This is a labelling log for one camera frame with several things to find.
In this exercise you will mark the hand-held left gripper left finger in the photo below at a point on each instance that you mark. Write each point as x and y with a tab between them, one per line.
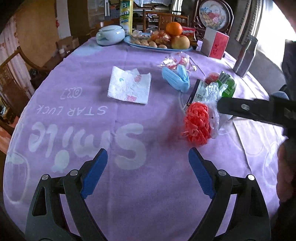
94	173

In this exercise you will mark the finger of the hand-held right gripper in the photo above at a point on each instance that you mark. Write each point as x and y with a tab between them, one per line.
233	107

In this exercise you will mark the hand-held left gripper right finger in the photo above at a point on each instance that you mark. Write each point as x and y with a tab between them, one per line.
201	173

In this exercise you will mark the clear plastic bag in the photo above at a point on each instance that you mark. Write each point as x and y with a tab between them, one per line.
214	125

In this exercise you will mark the red ribbon flower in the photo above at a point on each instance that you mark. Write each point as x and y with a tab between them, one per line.
197	122

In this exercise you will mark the blue face mask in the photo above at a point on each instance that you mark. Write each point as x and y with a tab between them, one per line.
175	78

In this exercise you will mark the clear candy packet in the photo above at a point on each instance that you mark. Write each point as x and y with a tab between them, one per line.
177	61

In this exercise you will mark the person's right hand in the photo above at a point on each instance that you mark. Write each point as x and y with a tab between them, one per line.
286	166

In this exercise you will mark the person's blue clothing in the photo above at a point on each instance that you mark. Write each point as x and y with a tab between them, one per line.
279	94

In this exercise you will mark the red shiny wrapper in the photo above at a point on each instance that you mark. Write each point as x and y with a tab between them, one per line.
211	78

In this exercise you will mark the white carton box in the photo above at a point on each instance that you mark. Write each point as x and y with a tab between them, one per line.
196	92

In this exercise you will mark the person's dark grey clothing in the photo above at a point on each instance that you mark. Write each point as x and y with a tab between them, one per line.
290	64

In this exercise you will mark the metal bottle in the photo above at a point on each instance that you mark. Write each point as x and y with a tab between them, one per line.
245	55

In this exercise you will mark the white and red box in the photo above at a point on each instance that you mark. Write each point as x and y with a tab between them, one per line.
215	45

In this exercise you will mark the purple printed tablecloth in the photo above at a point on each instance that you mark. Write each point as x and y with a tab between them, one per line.
150	115

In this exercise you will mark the yellow apple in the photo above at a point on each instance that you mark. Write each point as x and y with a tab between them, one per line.
180	42

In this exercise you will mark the red snack packet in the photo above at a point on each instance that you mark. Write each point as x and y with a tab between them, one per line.
190	32

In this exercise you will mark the white printed paper napkin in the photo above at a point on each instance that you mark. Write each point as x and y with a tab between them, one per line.
129	85

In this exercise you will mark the round framed fruit plaque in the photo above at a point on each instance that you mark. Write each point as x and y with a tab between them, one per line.
212	14

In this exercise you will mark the orange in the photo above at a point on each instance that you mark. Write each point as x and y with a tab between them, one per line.
174	29

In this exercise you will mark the wrapped orange pastries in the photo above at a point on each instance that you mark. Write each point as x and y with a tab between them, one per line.
160	37

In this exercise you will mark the pile of walnuts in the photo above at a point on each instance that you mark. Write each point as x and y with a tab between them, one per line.
148	43

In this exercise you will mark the wooden chair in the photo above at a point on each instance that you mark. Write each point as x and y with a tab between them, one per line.
161	19

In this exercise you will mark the clear wrapped candy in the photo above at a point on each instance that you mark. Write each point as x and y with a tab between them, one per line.
137	34

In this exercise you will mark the blue oval plate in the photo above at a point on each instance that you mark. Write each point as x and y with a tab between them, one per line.
129	42

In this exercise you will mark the small cardboard box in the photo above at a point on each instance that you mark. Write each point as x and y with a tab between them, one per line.
67	42

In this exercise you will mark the white lidded ceramic pot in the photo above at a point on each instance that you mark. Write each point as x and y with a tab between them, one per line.
109	34

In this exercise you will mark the wooden armchair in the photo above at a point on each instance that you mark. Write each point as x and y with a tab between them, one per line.
9	60

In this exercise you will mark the yellow spray can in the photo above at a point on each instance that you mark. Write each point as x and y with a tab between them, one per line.
126	14

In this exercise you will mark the floral curtain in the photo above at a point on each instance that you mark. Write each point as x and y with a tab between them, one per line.
11	34

